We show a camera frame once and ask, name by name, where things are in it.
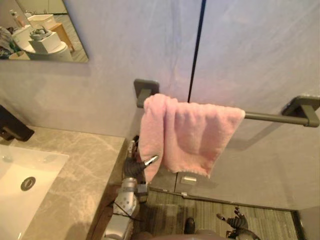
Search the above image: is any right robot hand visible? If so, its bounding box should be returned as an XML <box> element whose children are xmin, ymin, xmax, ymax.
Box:
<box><xmin>216</xmin><ymin>206</ymin><xmax>251</xmax><ymax>238</ymax></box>

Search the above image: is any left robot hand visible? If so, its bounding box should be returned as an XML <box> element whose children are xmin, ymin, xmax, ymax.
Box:
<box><xmin>124</xmin><ymin>135</ymin><xmax>160</xmax><ymax>178</ymax></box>

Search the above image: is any pink towel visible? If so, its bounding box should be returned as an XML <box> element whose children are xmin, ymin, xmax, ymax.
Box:
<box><xmin>138</xmin><ymin>93</ymin><xmax>246</xmax><ymax>184</ymax></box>

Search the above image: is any metal sink drain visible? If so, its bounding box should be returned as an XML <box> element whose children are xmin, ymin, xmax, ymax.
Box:
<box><xmin>20</xmin><ymin>176</ymin><xmax>37</xmax><ymax>192</ymax></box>

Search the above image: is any white sink basin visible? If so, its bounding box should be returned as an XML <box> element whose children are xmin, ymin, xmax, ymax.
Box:
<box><xmin>0</xmin><ymin>144</ymin><xmax>70</xmax><ymax>240</ymax></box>

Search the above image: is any grey metal towel bar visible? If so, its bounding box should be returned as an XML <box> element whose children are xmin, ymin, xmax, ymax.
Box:
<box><xmin>133</xmin><ymin>78</ymin><xmax>320</xmax><ymax>129</ymax></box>

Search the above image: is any black faucet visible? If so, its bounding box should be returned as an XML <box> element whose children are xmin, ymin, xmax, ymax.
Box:
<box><xmin>0</xmin><ymin>104</ymin><xmax>35</xmax><ymax>142</ymax></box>

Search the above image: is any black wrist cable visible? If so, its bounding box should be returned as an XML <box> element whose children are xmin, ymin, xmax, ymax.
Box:
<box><xmin>109</xmin><ymin>189</ymin><xmax>149</xmax><ymax>224</ymax></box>

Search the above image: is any silver wall plate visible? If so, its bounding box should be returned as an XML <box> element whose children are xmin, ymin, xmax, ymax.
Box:
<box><xmin>180</xmin><ymin>175</ymin><xmax>199</xmax><ymax>186</ymax></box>

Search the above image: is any wall mirror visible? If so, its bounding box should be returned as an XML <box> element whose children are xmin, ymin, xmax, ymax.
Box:
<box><xmin>0</xmin><ymin>0</ymin><xmax>90</xmax><ymax>63</ymax></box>

